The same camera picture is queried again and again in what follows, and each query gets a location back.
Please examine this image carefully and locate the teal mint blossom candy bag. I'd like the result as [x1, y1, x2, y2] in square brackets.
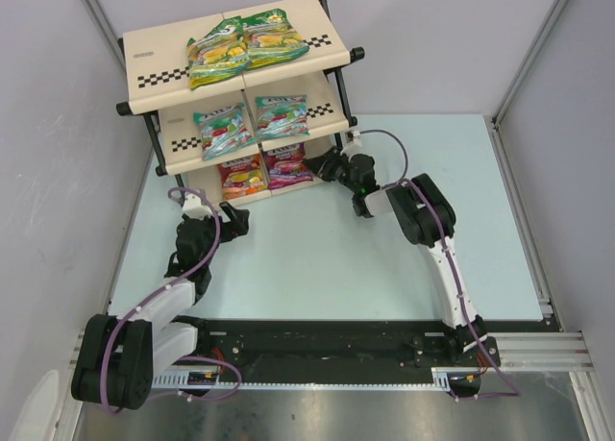
[256, 95, 308, 140]

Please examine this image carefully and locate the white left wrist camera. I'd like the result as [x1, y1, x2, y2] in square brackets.
[182, 188, 213, 220]

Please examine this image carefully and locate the green spring tea candy bag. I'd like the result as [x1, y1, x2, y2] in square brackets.
[242, 8, 309, 71]

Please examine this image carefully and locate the beige three-tier shelf rack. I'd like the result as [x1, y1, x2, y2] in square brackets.
[116, 0, 365, 204]

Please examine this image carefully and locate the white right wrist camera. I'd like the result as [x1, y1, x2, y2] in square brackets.
[341, 130, 363, 159]

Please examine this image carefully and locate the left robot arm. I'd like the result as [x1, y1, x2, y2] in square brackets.
[70, 202, 250, 413]

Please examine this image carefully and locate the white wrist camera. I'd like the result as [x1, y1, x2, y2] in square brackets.
[182, 188, 213, 220]
[341, 130, 363, 159]

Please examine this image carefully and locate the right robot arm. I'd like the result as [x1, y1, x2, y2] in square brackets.
[304, 147, 498, 366]

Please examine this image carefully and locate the purple berries candy bag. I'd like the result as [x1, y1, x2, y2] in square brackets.
[262, 143, 313, 190]

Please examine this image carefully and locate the orange fruits candy bag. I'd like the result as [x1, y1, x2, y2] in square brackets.
[217, 154, 267, 201]

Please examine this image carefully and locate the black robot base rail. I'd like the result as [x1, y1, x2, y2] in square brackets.
[143, 317, 501, 399]

